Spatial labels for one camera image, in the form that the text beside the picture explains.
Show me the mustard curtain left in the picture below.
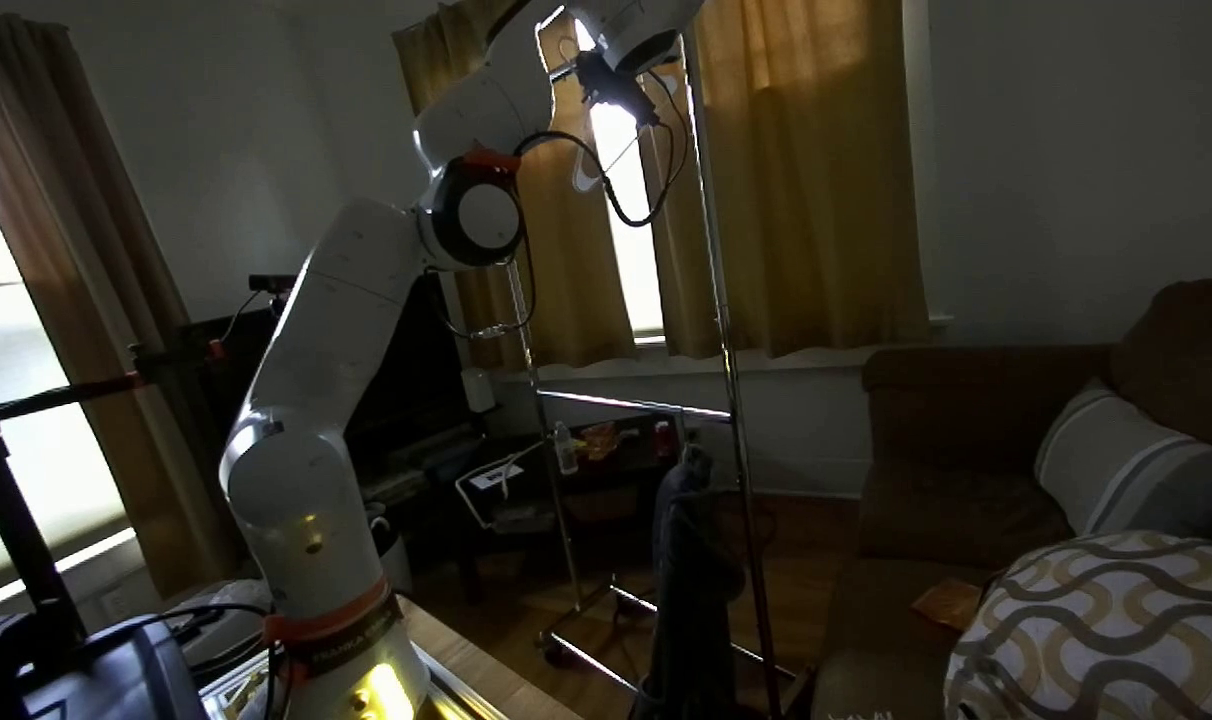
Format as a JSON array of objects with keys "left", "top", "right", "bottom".
[{"left": 391, "top": 0, "right": 633, "bottom": 364}]

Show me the dark grey hanging garment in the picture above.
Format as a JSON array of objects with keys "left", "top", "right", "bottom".
[{"left": 627, "top": 449, "right": 743, "bottom": 720}]

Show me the patterned beige pillow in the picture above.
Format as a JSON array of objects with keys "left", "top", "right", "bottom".
[{"left": 943, "top": 530, "right": 1212, "bottom": 720}]

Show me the silver clothes rack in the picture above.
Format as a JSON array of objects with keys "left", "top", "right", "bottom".
[{"left": 493, "top": 0, "right": 813, "bottom": 720}]

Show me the white striped cushion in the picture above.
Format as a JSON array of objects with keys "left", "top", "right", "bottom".
[{"left": 1031, "top": 383, "right": 1212, "bottom": 540}]

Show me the black television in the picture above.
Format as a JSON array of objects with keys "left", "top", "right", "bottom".
[{"left": 344, "top": 275, "right": 470, "bottom": 471}]

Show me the brown sofa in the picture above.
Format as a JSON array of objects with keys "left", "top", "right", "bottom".
[{"left": 813, "top": 280, "right": 1212, "bottom": 720}]

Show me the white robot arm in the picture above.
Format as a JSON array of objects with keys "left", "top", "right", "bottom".
[{"left": 222, "top": 0, "right": 706, "bottom": 720}]

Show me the white plastic coat hanger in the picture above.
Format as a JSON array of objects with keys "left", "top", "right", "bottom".
[{"left": 573, "top": 84, "right": 687, "bottom": 205}]

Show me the black camera tripod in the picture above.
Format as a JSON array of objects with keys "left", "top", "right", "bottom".
[{"left": 0, "top": 346, "right": 237, "bottom": 720}]

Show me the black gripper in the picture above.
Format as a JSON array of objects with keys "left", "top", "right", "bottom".
[{"left": 577, "top": 54, "right": 658, "bottom": 122}]

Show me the mustard curtain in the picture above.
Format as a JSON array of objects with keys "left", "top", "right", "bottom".
[
  {"left": 658, "top": 0, "right": 930, "bottom": 355},
  {"left": 391, "top": 0, "right": 633, "bottom": 364}
]

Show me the mustard curtain right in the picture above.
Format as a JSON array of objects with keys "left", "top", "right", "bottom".
[{"left": 658, "top": 0, "right": 930, "bottom": 355}]

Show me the brown side window curtain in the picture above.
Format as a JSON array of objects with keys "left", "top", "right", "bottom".
[{"left": 0, "top": 16, "right": 245, "bottom": 597}]

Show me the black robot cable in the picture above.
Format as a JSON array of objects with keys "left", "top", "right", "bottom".
[{"left": 455, "top": 70, "right": 696, "bottom": 343}]

